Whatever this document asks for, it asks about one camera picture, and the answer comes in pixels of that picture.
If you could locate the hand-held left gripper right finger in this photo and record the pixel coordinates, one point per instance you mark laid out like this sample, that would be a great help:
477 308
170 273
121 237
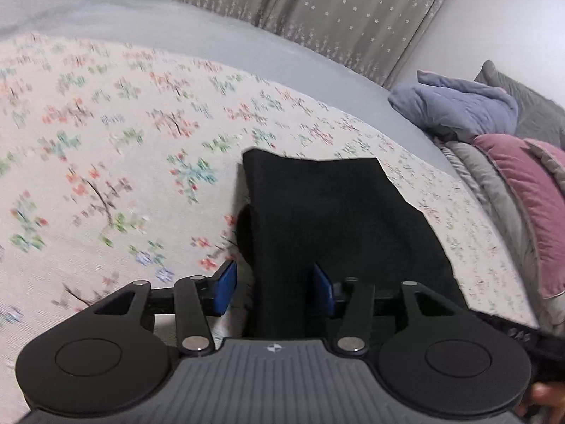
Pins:
322 291

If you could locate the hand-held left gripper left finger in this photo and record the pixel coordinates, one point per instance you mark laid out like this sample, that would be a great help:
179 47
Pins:
226 289

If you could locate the black pants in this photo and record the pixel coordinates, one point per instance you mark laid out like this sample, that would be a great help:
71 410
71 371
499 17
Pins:
331 212

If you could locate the person's right hand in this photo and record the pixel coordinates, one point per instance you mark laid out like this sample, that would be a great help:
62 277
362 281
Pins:
547 402

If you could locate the pink pillow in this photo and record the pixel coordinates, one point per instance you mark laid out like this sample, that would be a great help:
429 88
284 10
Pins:
525 194

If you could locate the grey quilt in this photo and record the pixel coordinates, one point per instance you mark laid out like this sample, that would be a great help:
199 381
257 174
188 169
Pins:
490 194

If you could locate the floral bed sheet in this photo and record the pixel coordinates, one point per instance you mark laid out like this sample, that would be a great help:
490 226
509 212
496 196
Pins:
110 141

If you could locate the blue-grey quilt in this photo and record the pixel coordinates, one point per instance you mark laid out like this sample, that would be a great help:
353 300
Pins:
459 104

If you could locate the grey pillow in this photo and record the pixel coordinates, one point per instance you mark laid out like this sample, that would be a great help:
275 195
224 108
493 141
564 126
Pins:
529 106

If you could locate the grey star-print curtain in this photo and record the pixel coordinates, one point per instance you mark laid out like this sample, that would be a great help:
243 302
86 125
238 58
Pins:
344 13

